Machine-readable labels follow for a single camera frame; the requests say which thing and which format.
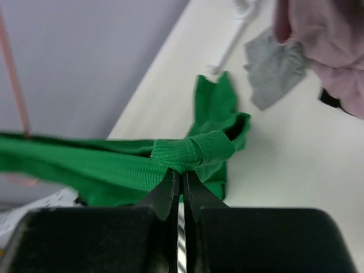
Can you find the green tank top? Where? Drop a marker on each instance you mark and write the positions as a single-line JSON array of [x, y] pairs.
[[122, 172]]

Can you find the pink hanger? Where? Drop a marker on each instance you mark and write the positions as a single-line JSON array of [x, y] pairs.
[[15, 94]]

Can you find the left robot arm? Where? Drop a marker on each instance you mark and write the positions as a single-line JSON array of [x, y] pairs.
[[10, 218]]

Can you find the grey tank top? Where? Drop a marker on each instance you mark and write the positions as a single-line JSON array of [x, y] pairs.
[[273, 69]]

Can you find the black tank top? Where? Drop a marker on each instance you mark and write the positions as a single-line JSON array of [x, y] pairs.
[[330, 99]]

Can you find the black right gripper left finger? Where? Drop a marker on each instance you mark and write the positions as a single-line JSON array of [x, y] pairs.
[[138, 238]]

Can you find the pink tank top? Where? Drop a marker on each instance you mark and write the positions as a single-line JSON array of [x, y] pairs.
[[331, 34]]

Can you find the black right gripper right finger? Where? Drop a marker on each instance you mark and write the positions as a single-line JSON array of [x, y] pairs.
[[223, 239]]

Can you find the white garment rack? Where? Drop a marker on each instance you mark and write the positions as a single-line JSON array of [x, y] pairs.
[[243, 13]]

